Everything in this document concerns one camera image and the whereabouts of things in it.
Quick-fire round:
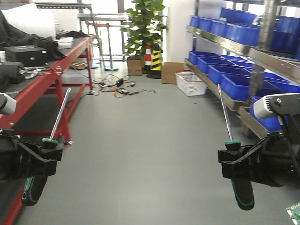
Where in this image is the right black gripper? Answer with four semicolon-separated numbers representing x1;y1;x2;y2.
218;132;300;188

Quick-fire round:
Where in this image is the red frame work table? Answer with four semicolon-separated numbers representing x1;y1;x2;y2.
0;36;97;225

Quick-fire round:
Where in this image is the white plastic basket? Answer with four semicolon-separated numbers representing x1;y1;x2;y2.
175;71;207;97

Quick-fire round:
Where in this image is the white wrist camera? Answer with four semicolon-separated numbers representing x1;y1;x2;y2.
0;93;17;115
254;93;300;119

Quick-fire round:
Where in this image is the yellow black striped post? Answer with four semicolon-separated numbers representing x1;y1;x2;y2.
147;43;162;79

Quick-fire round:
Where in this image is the metal storage shelf rack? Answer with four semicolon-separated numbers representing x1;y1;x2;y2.
186;0;300;138

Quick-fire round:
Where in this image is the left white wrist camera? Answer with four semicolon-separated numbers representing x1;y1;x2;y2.
0;93;17;115

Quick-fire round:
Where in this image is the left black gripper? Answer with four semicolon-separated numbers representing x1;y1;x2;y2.
0;129;63;183

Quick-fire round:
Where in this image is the green potted plant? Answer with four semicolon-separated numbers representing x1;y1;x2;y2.
120;0;168;58

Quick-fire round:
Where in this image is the black equipment box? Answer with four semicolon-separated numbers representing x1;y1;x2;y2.
4;45;48;67

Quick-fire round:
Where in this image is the orange white traffic cone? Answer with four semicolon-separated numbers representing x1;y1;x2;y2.
144;45;152;73

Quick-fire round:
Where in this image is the green black screwdriver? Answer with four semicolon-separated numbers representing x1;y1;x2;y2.
217;84;255;210
21;88;71;206

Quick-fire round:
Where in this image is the green circuit board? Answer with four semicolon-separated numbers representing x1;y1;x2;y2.
285;202;300;225

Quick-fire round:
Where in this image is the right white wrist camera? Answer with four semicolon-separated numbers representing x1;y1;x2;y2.
254;93;300;119

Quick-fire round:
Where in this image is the brown cardboard box on floor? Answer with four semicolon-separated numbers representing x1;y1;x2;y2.
161;62;184;84

